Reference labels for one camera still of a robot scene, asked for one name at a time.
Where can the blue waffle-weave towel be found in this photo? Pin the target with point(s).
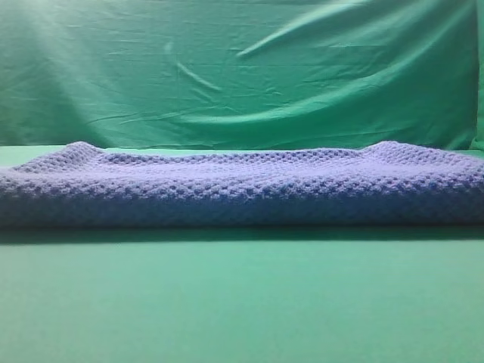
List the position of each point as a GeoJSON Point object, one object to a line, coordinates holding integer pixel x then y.
{"type": "Point", "coordinates": [386, 183]}

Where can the green backdrop cloth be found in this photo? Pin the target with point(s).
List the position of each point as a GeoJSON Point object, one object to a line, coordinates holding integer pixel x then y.
{"type": "Point", "coordinates": [242, 74]}

